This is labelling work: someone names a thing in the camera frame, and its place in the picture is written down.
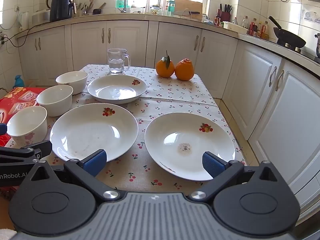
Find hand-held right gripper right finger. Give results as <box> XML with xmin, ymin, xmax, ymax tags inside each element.
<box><xmin>186</xmin><ymin>151</ymin><xmax>284</xmax><ymax>203</ymax></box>

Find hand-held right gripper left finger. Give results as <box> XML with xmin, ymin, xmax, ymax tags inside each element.
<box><xmin>30</xmin><ymin>149</ymin><xmax>125</xmax><ymax>202</ymax></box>

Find white pink floral bowl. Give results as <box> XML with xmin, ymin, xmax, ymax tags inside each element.
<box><xmin>6</xmin><ymin>105</ymin><xmax>48</xmax><ymax>146</ymax></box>
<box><xmin>36</xmin><ymin>84</ymin><xmax>74</xmax><ymax>117</ymax></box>
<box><xmin>55</xmin><ymin>71</ymin><xmax>89</xmax><ymax>95</ymax></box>

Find white fruit print plate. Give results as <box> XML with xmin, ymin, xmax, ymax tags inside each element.
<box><xmin>87</xmin><ymin>74</ymin><xmax>148</xmax><ymax>105</ymax></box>
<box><xmin>144</xmin><ymin>112</ymin><xmax>236</xmax><ymax>182</ymax></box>
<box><xmin>49</xmin><ymin>102</ymin><xmax>139</xmax><ymax>162</ymax></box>

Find red printed box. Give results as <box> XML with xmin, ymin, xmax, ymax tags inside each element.
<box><xmin>0</xmin><ymin>86</ymin><xmax>48</xmax><ymax>148</ymax></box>

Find cherry print tablecloth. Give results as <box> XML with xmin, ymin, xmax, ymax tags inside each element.
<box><xmin>5</xmin><ymin>64</ymin><xmax>247</xmax><ymax>193</ymax></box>

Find bumpy orange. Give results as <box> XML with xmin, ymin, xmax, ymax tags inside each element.
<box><xmin>174</xmin><ymin>58</ymin><xmax>195</xmax><ymax>81</ymax></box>

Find clear glass mug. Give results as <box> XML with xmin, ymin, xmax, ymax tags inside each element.
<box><xmin>107</xmin><ymin>48</ymin><xmax>131</xmax><ymax>74</ymax></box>

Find orange with green leaf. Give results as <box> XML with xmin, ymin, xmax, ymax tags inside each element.
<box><xmin>155</xmin><ymin>51</ymin><xmax>175</xmax><ymax>78</ymax></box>

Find white kettle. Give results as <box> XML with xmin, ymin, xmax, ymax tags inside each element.
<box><xmin>19</xmin><ymin>12</ymin><xmax>30</xmax><ymax>32</ymax></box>

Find white rice cooker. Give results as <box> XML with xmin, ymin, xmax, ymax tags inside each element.
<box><xmin>31</xmin><ymin>9</ymin><xmax>50</xmax><ymax>25</ymax></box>

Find white kitchen cabinets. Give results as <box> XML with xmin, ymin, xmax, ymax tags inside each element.
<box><xmin>17</xmin><ymin>20</ymin><xmax>320</xmax><ymax>220</ymax></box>

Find black air fryer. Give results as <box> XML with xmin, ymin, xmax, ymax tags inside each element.
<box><xmin>49</xmin><ymin>0</ymin><xmax>74</xmax><ymax>22</ymax></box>

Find red label bottle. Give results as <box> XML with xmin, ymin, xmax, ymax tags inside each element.
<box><xmin>249</xmin><ymin>18</ymin><xmax>258</xmax><ymax>37</ymax></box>

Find yellow oil bottle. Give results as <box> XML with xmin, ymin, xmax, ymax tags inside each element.
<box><xmin>260</xmin><ymin>21</ymin><xmax>270</xmax><ymax>40</ymax></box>

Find utensil holder with chopsticks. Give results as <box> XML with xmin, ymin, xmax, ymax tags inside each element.
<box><xmin>75</xmin><ymin>0</ymin><xmax>94</xmax><ymax>17</ymax></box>

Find gas stove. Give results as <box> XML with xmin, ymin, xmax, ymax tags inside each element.
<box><xmin>281</xmin><ymin>42</ymin><xmax>320</xmax><ymax>64</ymax></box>

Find black wok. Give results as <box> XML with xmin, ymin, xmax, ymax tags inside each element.
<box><xmin>269</xmin><ymin>16</ymin><xmax>307</xmax><ymax>48</ymax></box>

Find small black pot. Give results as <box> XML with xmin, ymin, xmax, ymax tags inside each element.
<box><xmin>93</xmin><ymin>2</ymin><xmax>107</xmax><ymax>15</ymax></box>

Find red knife block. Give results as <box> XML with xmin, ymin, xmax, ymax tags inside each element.
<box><xmin>219</xmin><ymin>4</ymin><xmax>233</xmax><ymax>22</ymax></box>

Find stone countertop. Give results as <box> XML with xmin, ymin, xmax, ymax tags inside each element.
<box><xmin>17</xmin><ymin>12</ymin><xmax>320</xmax><ymax>65</ymax></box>

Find chrome faucet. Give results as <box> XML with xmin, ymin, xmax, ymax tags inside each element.
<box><xmin>108</xmin><ymin>0</ymin><xmax>128</xmax><ymax>13</ymax></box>

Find wooden cutting board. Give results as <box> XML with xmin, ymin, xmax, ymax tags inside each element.
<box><xmin>173</xmin><ymin>0</ymin><xmax>203</xmax><ymax>20</ymax></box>

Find black power cable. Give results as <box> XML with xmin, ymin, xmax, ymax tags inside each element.
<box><xmin>0</xmin><ymin>17</ymin><xmax>52</xmax><ymax>48</ymax></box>

